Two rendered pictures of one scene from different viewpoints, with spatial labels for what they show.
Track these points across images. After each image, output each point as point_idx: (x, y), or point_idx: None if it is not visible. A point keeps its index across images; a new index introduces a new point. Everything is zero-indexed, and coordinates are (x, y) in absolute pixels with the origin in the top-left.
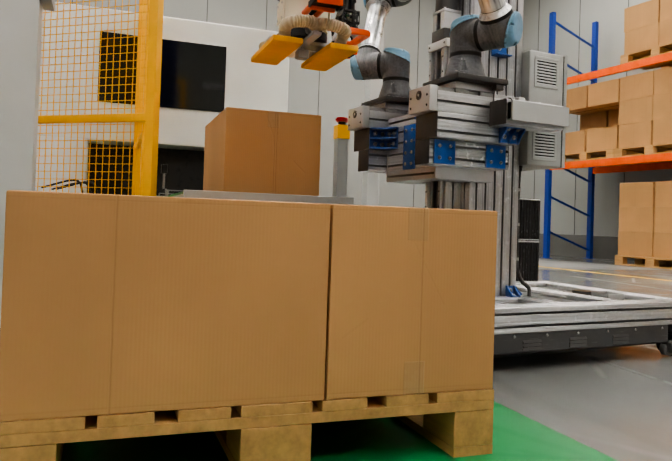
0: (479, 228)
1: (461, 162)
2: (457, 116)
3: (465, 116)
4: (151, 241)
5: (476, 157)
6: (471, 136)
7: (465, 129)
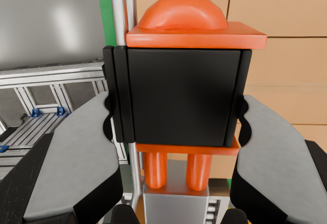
0: None
1: (31, 146)
2: (11, 168)
3: (1, 169)
4: None
5: (12, 151)
6: (9, 154)
7: (11, 159)
